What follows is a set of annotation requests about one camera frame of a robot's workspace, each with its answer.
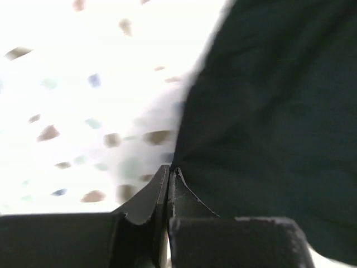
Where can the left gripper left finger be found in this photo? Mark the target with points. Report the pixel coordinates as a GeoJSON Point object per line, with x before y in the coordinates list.
{"type": "Point", "coordinates": [133, 235]}

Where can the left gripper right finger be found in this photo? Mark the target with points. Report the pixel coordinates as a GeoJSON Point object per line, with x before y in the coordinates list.
{"type": "Point", "coordinates": [199, 238]}

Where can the black t-shirt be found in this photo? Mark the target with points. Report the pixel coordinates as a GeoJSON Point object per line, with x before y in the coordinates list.
{"type": "Point", "coordinates": [269, 124]}

